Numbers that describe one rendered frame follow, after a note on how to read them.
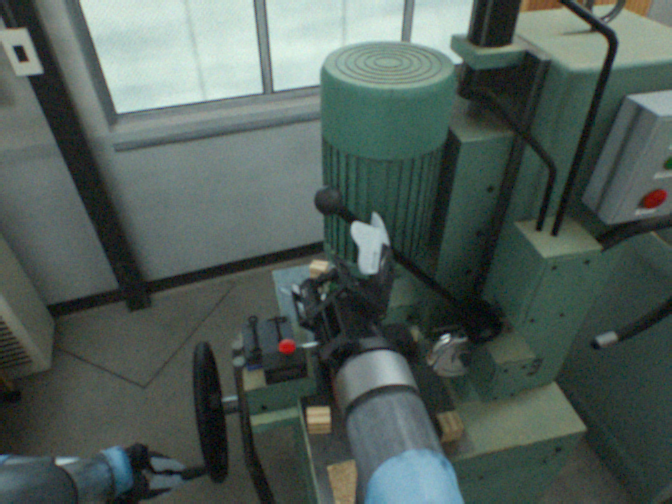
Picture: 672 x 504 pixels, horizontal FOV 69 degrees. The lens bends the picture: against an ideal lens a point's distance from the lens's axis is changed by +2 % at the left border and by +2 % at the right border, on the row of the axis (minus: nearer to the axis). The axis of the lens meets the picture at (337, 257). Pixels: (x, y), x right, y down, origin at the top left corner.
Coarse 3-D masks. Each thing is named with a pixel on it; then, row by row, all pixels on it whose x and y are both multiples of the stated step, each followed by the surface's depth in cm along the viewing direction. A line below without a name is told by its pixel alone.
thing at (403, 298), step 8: (400, 280) 94; (408, 280) 94; (392, 288) 92; (400, 288) 92; (408, 288) 92; (392, 296) 91; (400, 296) 91; (408, 296) 91; (416, 296) 91; (392, 304) 89; (400, 304) 89; (408, 304) 89; (416, 304) 90; (392, 312) 89; (400, 312) 90; (408, 312) 91; (416, 312) 91; (384, 320) 90; (392, 320) 91; (400, 320) 92; (416, 320) 93
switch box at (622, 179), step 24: (648, 96) 59; (624, 120) 61; (648, 120) 57; (624, 144) 61; (648, 144) 58; (600, 168) 66; (624, 168) 62; (648, 168) 61; (600, 192) 66; (624, 192) 63; (648, 192) 64; (600, 216) 67; (624, 216) 66; (648, 216) 67
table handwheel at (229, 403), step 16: (208, 352) 106; (208, 368) 106; (208, 384) 104; (208, 400) 90; (224, 400) 102; (208, 416) 88; (224, 416) 101; (208, 432) 88; (224, 432) 111; (208, 448) 88; (224, 448) 107; (208, 464) 89; (224, 464) 102; (224, 480) 97
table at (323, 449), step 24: (288, 288) 116; (288, 312) 110; (312, 336) 105; (312, 360) 100; (288, 408) 95; (336, 408) 92; (336, 432) 88; (312, 456) 85; (336, 456) 85; (312, 480) 85
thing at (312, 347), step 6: (318, 336) 93; (318, 342) 94; (324, 342) 92; (306, 348) 95; (312, 348) 95; (318, 348) 95; (312, 354) 95; (318, 354) 97; (318, 360) 99; (324, 366) 93; (324, 372) 95; (330, 372) 95; (324, 378) 96
